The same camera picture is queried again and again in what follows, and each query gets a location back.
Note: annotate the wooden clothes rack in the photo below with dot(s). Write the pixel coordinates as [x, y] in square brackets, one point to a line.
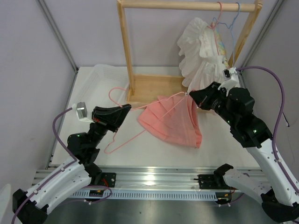
[146, 88]

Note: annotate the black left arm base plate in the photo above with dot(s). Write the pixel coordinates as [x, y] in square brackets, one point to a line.
[105, 179]

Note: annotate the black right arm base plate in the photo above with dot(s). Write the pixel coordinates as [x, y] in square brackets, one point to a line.
[210, 181]

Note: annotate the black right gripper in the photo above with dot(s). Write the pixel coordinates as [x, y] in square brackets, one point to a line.
[202, 97]

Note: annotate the pink hanger with white garment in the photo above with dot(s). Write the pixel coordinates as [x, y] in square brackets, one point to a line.
[214, 25]

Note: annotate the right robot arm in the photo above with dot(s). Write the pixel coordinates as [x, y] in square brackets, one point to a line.
[278, 198]

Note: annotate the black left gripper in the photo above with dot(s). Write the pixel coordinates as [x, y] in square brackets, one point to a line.
[111, 118]

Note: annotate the colourful floral garment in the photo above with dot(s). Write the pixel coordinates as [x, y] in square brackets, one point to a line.
[220, 46]

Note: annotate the white ruffled garment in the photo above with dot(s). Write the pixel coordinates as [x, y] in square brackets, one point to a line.
[201, 64]

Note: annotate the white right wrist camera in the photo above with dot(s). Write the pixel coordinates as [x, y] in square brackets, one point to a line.
[231, 81]

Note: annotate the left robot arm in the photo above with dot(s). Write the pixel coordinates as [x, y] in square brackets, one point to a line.
[78, 171]

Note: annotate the white slotted cable duct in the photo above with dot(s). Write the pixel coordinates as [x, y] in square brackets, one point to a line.
[146, 195]

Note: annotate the white plastic basket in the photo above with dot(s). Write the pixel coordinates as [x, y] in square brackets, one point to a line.
[99, 82]

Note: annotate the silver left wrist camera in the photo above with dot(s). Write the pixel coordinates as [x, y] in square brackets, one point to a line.
[81, 112]

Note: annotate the pink skirt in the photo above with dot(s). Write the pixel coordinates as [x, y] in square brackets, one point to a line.
[173, 120]

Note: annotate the pink wire hanger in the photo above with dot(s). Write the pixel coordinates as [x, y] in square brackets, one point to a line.
[131, 116]

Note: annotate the aluminium rail frame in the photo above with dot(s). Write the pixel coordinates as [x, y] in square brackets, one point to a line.
[162, 178]

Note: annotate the blue wire hanger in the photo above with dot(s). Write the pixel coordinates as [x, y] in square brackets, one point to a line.
[230, 27]

